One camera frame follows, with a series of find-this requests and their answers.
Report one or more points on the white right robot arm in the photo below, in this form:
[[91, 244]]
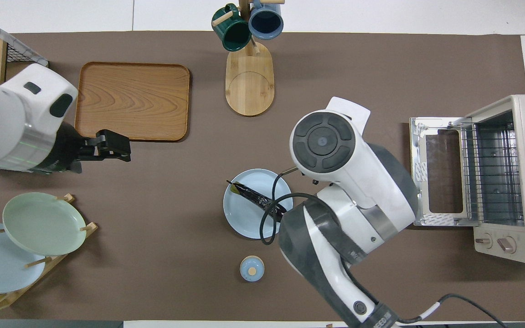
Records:
[[335, 146]]

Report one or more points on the silver oven knob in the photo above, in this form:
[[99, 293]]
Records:
[[506, 245], [483, 241]]

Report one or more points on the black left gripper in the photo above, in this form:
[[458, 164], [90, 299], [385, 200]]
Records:
[[64, 152]]

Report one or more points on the wooden serving tray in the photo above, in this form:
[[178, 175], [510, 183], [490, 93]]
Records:
[[130, 102]]

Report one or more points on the brown table mat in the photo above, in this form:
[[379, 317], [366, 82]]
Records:
[[176, 273]]

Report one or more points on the light blue serving plate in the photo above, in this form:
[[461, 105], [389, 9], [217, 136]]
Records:
[[244, 214]]

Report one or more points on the blue mug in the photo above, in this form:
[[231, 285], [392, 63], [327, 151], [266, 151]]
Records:
[[266, 20]]

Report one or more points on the dark green mug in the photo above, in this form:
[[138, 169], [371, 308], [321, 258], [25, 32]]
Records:
[[233, 34]]

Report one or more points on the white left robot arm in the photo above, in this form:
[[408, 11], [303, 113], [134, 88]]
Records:
[[12, 118]]

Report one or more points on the wooden mug tree stand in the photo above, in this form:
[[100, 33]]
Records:
[[249, 86]]

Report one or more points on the pale green plate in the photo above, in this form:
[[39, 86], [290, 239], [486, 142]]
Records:
[[43, 223]]

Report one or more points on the wooden plate rack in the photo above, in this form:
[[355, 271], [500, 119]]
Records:
[[62, 260]]

